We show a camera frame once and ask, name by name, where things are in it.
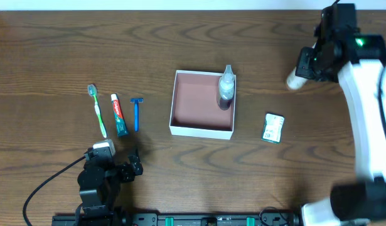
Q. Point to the white cosmetic tube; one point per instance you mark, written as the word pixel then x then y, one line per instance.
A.
pixel 294 82

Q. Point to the blue disposable razor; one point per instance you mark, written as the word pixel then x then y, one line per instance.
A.
pixel 136 102

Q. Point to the red green toothpaste tube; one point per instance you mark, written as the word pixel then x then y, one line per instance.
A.
pixel 119 118

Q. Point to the clear spray bottle dark liquid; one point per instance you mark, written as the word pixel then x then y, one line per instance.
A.
pixel 226 88

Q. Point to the white box with pink interior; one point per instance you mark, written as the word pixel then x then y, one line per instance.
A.
pixel 194 108

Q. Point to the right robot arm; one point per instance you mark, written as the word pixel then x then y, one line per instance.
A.
pixel 357 62

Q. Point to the green white soap packet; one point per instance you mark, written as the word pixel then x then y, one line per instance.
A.
pixel 272 130

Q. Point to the green white toothbrush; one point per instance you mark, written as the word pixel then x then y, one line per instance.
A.
pixel 92 91

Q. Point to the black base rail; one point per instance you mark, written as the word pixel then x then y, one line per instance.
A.
pixel 268 217

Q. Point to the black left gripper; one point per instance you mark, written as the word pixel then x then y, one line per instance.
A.
pixel 132 166

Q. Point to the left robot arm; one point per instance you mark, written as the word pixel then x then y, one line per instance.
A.
pixel 101 179

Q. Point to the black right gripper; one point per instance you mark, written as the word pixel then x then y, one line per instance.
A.
pixel 306 63

